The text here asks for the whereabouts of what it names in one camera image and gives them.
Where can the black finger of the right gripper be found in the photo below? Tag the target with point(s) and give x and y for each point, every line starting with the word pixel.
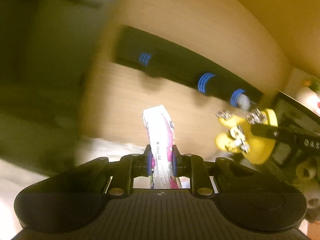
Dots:
pixel 265 129

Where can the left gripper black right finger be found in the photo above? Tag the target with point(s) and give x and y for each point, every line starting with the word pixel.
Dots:
pixel 196 170

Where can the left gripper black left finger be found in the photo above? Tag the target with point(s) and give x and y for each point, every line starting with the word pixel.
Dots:
pixel 124 172

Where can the pink white snack packet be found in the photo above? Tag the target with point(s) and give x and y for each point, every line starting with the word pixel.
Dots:
pixel 161 133

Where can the black television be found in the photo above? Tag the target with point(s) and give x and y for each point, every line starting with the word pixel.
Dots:
pixel 291 113

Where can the black wall hook rack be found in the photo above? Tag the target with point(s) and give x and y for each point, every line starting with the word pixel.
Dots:
pixel 158 57

